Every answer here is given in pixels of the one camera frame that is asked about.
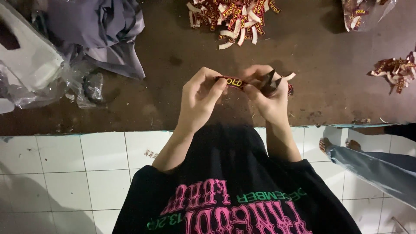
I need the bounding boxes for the person's left hand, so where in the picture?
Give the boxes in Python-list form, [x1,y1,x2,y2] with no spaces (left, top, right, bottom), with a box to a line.
[177,67,228,130]

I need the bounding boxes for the person's right hand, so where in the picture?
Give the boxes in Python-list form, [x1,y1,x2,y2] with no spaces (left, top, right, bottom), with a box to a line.
[239,64,290,127]

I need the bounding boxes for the black thread snips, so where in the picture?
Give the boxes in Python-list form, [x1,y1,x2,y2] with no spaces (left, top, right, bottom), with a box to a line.
[258,68,283,98]

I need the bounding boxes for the bunch of maroon label strips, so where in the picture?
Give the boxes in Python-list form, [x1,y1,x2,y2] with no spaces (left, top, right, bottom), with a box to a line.
[283,72,296,97]

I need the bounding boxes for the maroon woven label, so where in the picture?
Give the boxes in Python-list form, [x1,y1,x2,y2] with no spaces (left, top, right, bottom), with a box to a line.
[214,76,247,90]

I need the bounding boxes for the black printed t-shirt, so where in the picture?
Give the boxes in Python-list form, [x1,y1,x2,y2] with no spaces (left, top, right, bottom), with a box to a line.
[112,125,362,234]

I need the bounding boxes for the large pile of maroon labels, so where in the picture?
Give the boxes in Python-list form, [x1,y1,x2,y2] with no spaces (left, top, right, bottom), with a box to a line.
[186,0,282,50]

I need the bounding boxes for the crumpled clear plastic bag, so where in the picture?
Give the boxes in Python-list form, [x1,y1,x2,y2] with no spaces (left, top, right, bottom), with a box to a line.
[0,60,108,110]

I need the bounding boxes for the grey cloth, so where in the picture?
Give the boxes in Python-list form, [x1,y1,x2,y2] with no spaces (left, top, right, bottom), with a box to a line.
[32,0,146,80]

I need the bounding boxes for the clear bag of maroon labels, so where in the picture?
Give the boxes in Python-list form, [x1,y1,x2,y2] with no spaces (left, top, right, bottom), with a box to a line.
[341,0,398,32]

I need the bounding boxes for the small heap of maroon labels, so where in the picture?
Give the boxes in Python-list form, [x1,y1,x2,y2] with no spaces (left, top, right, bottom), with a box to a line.
[367,51,416,95]

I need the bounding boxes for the white plastic bag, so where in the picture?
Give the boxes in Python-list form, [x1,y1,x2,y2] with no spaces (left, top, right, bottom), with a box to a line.
[0,0,65,114]

